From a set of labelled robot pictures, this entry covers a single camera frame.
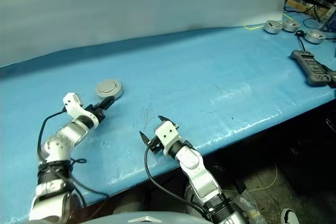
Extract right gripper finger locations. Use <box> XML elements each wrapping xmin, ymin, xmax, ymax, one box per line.
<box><xmin>139</xmin><ymin>130</ymin><xmax>152</xmax><ymax>147</ymax></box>
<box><xmin>156</xmin><ymin>115</ymin><xmax>181</xmax><ymax>130</ymax></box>

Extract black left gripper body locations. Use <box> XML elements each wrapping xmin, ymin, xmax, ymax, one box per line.
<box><xmin>83</xmin><ymin>102</ymin><xmax>107</xmax><ymax>124</ymax></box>

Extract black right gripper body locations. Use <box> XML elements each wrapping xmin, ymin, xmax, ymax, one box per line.
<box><xmin>146</xmin><ymin>135</ymin><xmax>163</xmax><ymax>156</ymax></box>

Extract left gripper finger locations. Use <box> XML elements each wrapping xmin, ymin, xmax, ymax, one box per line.
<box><xmin>102</xmin><ymin>101</ymin><xmax>116</xmax><ymax>112</ymax></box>
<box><xmin>98</xmin><ymin>96</ymin><xmax>117</xmax><ymax>106</ymax></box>

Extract silver motor stator housing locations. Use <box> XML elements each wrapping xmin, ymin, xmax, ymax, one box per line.
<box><xmin>94</xmin><ymin>84</ymin><xmax>124</xmax><ymax>99</ymax></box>

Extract assembled silver motor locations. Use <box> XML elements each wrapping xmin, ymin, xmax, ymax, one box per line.
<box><xmin>282</xmin><ymin>19</ymin><xmax>300</xmax><ymax>33</ymax></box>
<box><xmin>263</xmin><ymin>19</ymin><xmax>284</xmax><ymax>35</ymax></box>
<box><xmin>304</xmin><ymin>30</ymin><xmax>326</xmax><ymax>44</ymax></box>

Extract blue foam table cover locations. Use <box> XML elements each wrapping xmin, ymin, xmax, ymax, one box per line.
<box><xmin>0</xmin><ymin>26</ymin><xmax>336</xmax><ymax>221</ymax></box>

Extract grey rounded cylinder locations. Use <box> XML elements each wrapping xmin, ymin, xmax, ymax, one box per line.
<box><xmin>114</xmin><ymin>197</ymin><xmax>148</xmax><ymax>214</ymax></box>

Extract grey robot torso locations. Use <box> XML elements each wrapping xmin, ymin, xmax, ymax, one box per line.
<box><xmin>86</xmin><ymin>210</ymin><xmax>211</xmax><ymax>224</ymax></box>

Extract clear plastic bag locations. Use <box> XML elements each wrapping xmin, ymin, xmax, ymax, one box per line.
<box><xmin>233</xmin><ymin>189</ymin><xmax>266</xmax><ymax>224</ymax></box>

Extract yellow tape strip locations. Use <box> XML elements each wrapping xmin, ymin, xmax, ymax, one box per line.
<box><xmin>243</xmin><ymin>24</ymin><xmax>265</xmax><ymax>31</ymax></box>

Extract white shoe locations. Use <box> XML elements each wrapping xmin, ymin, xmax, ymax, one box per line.
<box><xmin>280</xmin><ymin>208</ymin><xmax>300</xmax><ymax>224</ymax></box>

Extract grey handheld controller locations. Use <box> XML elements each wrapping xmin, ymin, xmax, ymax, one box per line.
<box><xmin>290</xmin><ymin>50</ymin><xmax>332</xmax><ymax>86</ymax></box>

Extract black rectangular device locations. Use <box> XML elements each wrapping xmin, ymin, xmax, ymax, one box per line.
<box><xmin>326</xmin><ymin>70</ymin><xmax>336</xmax><ymax>88</ymax></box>

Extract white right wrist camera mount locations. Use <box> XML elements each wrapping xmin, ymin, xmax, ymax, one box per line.
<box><xmin>154</xmin><ymin>121</ymin><xmax>182</xmax><ymax>156</ymax></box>

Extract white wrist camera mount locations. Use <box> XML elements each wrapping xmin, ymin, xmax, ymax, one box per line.
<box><xmin>154</xmin><ymin>121</ymin><xmax>182</xmax><ymax>156</ymax></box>
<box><xmin>62</xmin><ymin>92</ymin><xmax>100</xmax><ymax>128</ymax></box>

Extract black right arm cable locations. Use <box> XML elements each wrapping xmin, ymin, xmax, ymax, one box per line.
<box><xmin>144</xmin><ymin>144</ymin><xmax>211</xmax><ymax>219</ymax></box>

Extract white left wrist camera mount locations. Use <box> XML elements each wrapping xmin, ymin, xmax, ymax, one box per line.
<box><xmin>62</xmin><ymin>92</ymin><xmax>100</xmax><ymax>128</ymax></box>

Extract thin white floor cable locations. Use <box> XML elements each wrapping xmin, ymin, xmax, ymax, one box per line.
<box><xmin>246</xmin><ymin>161</ymin><xmax>278</xmax><ymax>192</ymax></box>

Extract black controller cable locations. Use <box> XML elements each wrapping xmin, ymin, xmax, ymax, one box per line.
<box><xmin>295</xmin><ymin>30</ymin><xmax>308</xmax><ymax>51</ymax></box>

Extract thin black looped cable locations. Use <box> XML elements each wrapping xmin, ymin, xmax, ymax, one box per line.
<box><xmin>303</xmin><ymin>6</ymin><xmax>323</xmax><ymax>25</ymax></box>

